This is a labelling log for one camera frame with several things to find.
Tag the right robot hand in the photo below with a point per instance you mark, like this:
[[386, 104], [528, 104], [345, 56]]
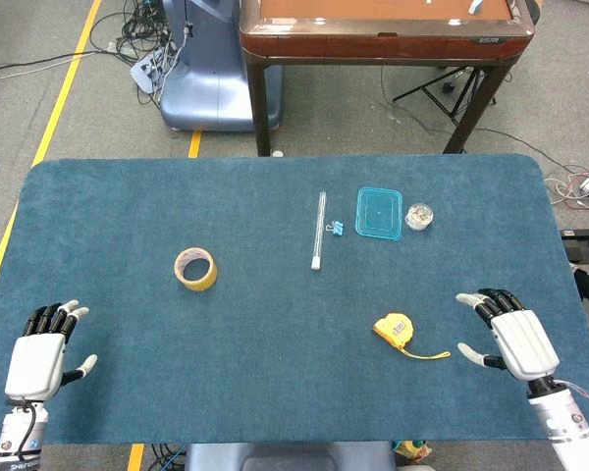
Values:
[[525, 343]]

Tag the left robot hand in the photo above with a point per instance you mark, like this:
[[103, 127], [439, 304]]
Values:
[[34, 363]]

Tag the yellow tape measure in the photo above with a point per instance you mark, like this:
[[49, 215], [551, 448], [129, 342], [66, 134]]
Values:
[[395, 329]]

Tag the yellow packing tape roll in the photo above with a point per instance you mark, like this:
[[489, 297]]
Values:
[[206, 282]]

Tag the black foot pedal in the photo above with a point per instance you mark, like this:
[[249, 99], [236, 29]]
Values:
[[584, 245]]

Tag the yellow green plastic toy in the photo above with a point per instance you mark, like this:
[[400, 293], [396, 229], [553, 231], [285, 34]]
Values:
[[412, 450]]

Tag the clear jar of paper clips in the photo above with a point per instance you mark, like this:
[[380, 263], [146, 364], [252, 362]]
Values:
[[419, 217]]

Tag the teal plastic lid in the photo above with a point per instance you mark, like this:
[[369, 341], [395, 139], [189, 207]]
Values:
[[379, 213]]

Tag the blue binder clip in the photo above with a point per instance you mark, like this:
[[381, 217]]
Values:
[[337, 228]]

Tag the clear tube with white cap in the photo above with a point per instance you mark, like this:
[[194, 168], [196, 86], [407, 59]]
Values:
[[319, 230]]

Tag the blue felt table cloth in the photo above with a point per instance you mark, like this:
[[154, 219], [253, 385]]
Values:
[[275, 319]]

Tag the grey blue robot torso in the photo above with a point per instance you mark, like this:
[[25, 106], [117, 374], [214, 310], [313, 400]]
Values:
[[284, 458]]

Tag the black tripod stand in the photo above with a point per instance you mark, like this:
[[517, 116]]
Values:
[[424, 88]]

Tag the white power strip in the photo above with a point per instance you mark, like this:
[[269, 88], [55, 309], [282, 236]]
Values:
[[144, 73]]

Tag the blue grey machine base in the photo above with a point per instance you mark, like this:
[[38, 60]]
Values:
[[211, 83]]

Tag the brown mahjong table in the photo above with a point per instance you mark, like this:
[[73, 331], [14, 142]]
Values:
[[383, 44]]

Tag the single blue mahjong tile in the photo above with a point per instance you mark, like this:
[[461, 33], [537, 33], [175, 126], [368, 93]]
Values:
[[476, 6]]

